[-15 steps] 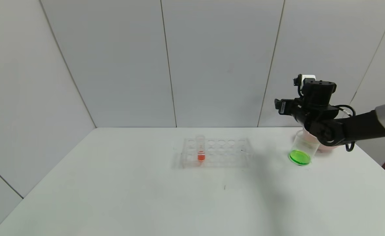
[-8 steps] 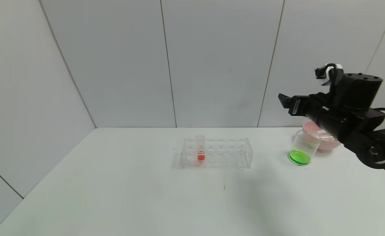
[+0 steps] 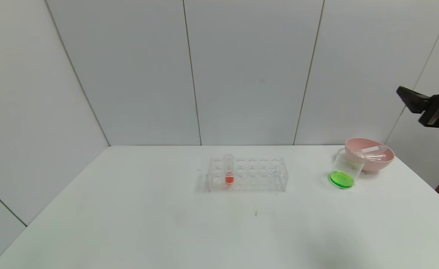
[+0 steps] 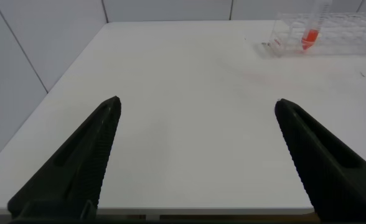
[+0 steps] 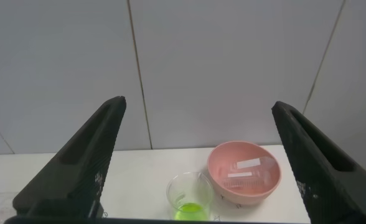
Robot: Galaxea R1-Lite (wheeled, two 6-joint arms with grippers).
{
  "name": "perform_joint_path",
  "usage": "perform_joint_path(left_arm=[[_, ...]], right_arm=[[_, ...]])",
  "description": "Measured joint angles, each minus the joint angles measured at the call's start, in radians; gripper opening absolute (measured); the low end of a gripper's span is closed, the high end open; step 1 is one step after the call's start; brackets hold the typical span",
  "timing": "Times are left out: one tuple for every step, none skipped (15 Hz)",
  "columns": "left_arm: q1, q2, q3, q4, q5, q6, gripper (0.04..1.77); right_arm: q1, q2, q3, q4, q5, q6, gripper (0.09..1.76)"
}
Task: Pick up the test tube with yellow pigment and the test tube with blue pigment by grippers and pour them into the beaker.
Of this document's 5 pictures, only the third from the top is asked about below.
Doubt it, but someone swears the test tube with orange pigment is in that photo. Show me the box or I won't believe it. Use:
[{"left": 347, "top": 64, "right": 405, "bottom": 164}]
[{"left": 223, "top": 154, "right": 235, "bottom": 185}]

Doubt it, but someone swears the clear glass beaker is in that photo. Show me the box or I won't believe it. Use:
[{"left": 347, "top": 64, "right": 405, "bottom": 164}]
[{"left": 329, "top": 148, "right": 366, "bottom": 190}]

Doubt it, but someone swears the clear plastic test tube rack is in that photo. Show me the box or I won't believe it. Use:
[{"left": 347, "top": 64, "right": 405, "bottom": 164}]
[{"left": 206, "top": 157, "right": 289, "bottom": 192}]

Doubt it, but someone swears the pink bowl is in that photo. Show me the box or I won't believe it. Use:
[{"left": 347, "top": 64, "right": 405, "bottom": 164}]
[{"left": 344, "top": 137, "right": 396, "bottom": 173}]

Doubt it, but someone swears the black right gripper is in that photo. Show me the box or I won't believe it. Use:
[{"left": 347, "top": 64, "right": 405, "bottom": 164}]
[{"left": 396, "top": 86, "right": 439, "bottom": 137}]

